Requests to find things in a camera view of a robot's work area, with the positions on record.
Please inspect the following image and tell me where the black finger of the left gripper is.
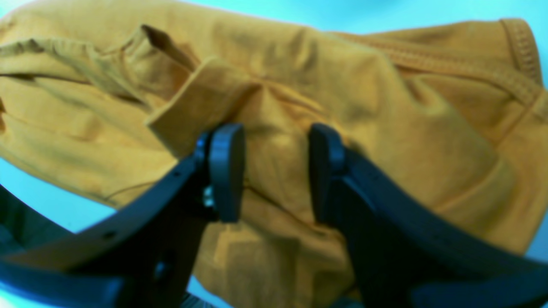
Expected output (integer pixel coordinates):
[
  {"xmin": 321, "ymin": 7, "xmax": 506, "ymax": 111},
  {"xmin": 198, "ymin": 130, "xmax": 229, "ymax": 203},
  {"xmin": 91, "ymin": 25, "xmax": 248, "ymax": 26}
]
[
  {"xmin": 1, "ymin": 124, "xmax": 245, "ymax": 308},
  {"xmin": 309, "ymin": 123, "xmax": 548, "ymax": 308}
]

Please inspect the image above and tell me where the orange t-shirt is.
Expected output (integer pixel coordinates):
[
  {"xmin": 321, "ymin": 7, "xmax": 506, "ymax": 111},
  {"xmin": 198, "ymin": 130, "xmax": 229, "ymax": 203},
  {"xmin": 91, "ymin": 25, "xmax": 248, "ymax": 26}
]
[{"xmin": 0, "ymin": 0, "xmax": 547, "ymax": 308}]

